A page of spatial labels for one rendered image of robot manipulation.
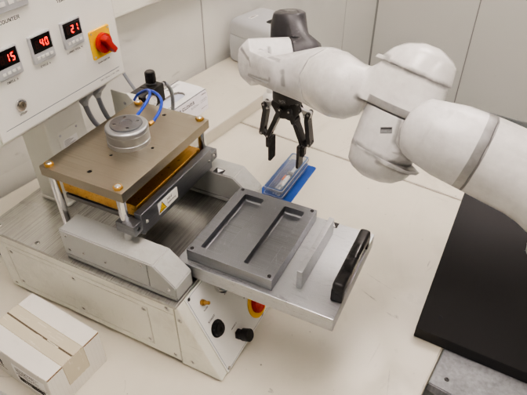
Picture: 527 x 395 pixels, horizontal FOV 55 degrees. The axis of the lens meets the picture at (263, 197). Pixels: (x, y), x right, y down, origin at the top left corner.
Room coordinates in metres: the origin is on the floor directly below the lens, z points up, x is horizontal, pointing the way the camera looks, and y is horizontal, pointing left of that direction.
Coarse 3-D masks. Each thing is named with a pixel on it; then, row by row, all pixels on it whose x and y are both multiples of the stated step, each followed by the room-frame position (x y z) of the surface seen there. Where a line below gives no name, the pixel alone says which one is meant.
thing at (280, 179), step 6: (294, 156) 1.22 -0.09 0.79; (288, 162) 1.19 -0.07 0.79; (294, 162) 1.19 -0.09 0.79; (282, 168) 1.16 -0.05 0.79; (288, 168) 1.16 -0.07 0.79; (294, 168) 1.16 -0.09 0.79; (276, 174) 1.13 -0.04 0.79; (282, 174) 1.13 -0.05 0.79; (288, 174) 1.13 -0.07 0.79; (294, 174) 1.13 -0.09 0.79; (270, 180) 1.10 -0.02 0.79; (276, 180) 1.10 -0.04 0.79; (282, 180) 1.10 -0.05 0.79; (288, 180) 1.10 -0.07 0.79; (264, 186) 1.08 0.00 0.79; (270, 186) 1.08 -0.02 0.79; (276, 186) 1.08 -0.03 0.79; (282, 186) 1.08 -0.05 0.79
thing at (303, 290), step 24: (312, 240) 0.68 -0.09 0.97; (336, 240) 0.68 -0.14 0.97; (192, 264) 0.62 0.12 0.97; (288, 264) 0.62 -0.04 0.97; (312, 264) 0.60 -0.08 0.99; (336, 264) 0.62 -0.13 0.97; (360, 264) 0.62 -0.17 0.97; (240, 288) 0.57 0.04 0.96; (264, 288) 0.56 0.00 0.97; (288, 288) 0.56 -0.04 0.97; (312, 288) 0.56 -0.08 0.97; (288, 312) 0.53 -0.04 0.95; (312, 312) 0.52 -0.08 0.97; (336, 312) 0.52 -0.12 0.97
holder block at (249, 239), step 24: (240, 192) 0.79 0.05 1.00; (216, 216) 0.72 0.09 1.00; (240, 216) 0.74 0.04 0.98; (264, 216) 0.72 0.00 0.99; (288, 216) 0.74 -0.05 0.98; (312, 216) 0.72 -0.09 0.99; (216, 240) 0.67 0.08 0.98; (240, 240) 0.65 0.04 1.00; (264, 240) 0.67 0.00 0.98; (288, 240) 0.65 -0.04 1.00; (216, 264) 0.60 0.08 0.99; (240, 264) 0.60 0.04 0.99; (264, 264) 0.61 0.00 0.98
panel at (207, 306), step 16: (208, 288) 0.62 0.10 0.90; (192, 304) 0.58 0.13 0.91; (208, 304) 0.59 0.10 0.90; (224, 304) 0.63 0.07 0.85; (240, 304) 0.65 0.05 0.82; (208, 320) 0.58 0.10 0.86; (224, 320) 0.61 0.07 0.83; (240, 320) 0.63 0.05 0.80; (256, 320) 0.66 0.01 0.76; (208, 336) 0.56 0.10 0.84; (224, 336) 0.59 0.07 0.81; (224, 352) 0.57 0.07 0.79; (240, 352) 0.59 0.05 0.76
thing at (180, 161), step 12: (180, 156) 0.83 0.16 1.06; (192, 156) 0.83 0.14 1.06; (168, 168) 0.79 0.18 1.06; (180, 168) 0.79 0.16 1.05; (156, 180) 0.75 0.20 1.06; (168, 180) 0.75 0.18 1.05; (72, 192) 0.74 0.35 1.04; (84, 192) 0.72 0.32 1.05; (144, 192) 0.71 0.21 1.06; (96, 204) 0.71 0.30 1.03; (108, 204) 0.70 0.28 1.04; (132, 204) 0.68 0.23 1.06; (132, 216) 0.68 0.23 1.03
